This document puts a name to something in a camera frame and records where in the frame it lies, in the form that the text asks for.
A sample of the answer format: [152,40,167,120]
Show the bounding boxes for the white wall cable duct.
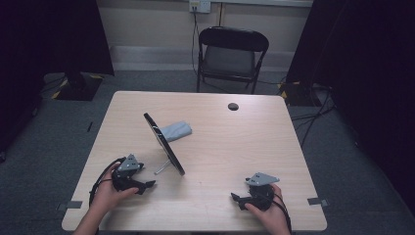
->
[210,0,314,9]

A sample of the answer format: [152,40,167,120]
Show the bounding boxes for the black wall socket cable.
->
[191,6,202,77]

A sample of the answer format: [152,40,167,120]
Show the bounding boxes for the metal plate stand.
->
[154,159,172,175]

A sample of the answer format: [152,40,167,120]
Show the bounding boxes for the black floor cables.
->
[289,83,338,150]

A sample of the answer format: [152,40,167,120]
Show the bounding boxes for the black stand base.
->
[277,81,323,108]
[51,71,105,102]

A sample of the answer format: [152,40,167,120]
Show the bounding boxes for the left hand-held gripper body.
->
[112,154,148,194]

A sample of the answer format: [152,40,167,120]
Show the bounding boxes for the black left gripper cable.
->
[88,157,127,208]

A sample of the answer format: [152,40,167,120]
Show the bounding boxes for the grey tape strip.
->
[306,197,329,208]
[57,200,83,212]

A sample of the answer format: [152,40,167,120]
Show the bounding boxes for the light blue cleaning cloth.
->
[159,120,193,143]

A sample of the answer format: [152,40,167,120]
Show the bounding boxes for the black floral decorative plate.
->
[143,112,186,176]

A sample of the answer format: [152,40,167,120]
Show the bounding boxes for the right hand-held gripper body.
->
[245,171,281,212]

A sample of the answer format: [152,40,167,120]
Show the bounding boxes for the person's left hand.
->
[92,163,140,214]

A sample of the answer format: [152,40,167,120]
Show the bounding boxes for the white wall socket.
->
[189,0,212,14]

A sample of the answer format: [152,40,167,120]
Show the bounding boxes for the black folding chair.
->
[196,25,270,95]

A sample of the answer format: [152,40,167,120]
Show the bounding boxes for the person's right hand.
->
[244,184,292,235]

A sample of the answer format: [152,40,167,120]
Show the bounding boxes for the dark curtain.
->
[0,0,115,155]
[285,0,415,208]

